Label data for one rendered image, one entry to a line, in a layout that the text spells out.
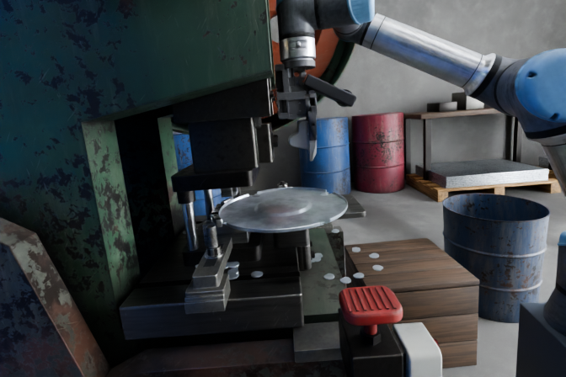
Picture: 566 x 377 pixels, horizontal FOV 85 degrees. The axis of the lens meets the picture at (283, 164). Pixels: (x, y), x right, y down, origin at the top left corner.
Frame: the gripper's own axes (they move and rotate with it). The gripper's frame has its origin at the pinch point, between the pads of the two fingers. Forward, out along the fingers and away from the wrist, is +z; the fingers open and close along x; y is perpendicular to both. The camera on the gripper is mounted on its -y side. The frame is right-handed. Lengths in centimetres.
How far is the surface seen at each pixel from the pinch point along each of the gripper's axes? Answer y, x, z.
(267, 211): 11.1, 4.5, 10.8
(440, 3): -195, -330, -123
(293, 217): 5.7, 7.6, 11.4
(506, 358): -72, -35, 90
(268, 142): 9.6, 5.0, -4.0
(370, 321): -1.8, 36.0, 14.4
